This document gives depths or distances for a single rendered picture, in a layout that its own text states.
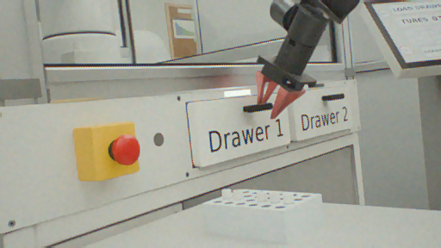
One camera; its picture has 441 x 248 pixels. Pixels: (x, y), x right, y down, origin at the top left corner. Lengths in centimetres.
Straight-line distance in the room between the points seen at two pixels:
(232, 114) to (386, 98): 178
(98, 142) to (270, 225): 24
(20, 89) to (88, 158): 11
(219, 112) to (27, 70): 34
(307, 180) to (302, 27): 44
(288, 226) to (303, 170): 59
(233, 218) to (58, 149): 24
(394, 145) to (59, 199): 212
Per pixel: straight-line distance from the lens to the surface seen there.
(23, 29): 64
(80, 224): 67
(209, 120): 80
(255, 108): 85
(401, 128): 255
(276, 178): 102
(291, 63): 83
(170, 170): 76
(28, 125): 62
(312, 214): 58
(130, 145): 61
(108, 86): 68
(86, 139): 62
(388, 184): 263
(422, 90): 172
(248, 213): 56
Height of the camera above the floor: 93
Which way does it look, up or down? 3 degrees down
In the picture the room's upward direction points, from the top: 6 degrees counter-clockwise
